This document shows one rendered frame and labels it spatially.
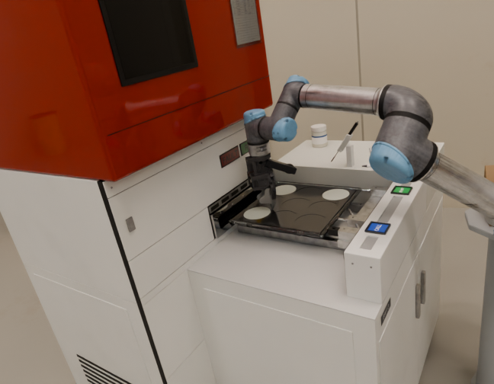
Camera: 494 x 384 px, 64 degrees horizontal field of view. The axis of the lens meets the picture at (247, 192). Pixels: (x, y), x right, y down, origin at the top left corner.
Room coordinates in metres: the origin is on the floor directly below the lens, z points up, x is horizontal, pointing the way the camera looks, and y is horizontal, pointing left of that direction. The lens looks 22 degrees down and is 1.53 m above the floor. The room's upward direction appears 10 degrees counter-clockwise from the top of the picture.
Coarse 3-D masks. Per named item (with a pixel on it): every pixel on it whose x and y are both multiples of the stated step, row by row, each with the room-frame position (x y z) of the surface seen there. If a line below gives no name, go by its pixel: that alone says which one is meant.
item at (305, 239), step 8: (248, 232) 1.31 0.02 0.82; (256, 232) 1.29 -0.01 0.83; (264, 232) 1.27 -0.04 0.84; (272, 232) 1.25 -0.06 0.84; (280, 232) 1.23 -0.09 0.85; (288, 232) 1.22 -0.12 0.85; (288, 240) 1.21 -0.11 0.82; (296, 240) 1.19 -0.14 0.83; (304, 240) 1.17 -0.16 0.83; (312, 240) 1.16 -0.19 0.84; (320, 240) 1.14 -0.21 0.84; (328, 240) 1.12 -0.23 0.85; (336, 240) 1.11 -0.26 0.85; (336, 248) 1.10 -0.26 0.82; (344, 248) 1.09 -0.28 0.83
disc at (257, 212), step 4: (252, 208) 1.36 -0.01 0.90; (256, 208) 1.35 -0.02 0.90; (260, 208) 1.34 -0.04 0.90; (264, 208) 1.34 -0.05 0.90; (248, 212) 1.33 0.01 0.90; (252, 212) 1.32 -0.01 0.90; (256, 212) 1.32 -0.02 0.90; (260, 212) 1.31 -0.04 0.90; (264, 212) 1.31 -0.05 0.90; (268, 212) 1.30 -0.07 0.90; (244, 216) 1.30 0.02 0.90; (248, 216) 1.29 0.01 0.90; (252, 216) 1.29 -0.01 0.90; (256, 216) 1.28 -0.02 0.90; (260, 216) 1.27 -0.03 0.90; (264, 216) 1.27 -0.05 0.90
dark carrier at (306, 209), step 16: (304, 192) 1.42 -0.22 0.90; (320, 192) 1.40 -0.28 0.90; (352, 192) 1.34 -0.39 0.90; (288, 208) 1.31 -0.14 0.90; (304, 208) 1.28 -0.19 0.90; (320, 208) 1.26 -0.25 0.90; (336, 208) 1.24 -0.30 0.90; (272, 224) 1.20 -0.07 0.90; (288, 224) 1.18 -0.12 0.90; (304, 224) 1.16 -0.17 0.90; (320, 224) 1.15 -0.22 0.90
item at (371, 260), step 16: (416, 192) 1.13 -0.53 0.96; (384, 208) 1.06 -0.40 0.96; (400, 208) 1.05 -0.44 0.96; (416, 208) 1.13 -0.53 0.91; (368, 224) 0.99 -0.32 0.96; (400, 224) 0.97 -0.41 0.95; (416, 224) 1.13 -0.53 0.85; (352, 240) 0.92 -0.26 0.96; (368, 240) 0.91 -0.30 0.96; (384, 240) 0.89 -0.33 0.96; (400, 240) 0.96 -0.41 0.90; (352, 256) 0.86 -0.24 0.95; (368, 256) 0.83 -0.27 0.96; (384, 256) 0.84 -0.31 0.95; (400, 256) 0.96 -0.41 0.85; (352, 272) 0.86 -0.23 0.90; (368, 272) 0.83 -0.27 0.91; (384, 272) 0.84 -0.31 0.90; (352, 288) 0.86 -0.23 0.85; (368, 288) 0.83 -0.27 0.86; (384, 288) 0.83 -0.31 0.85
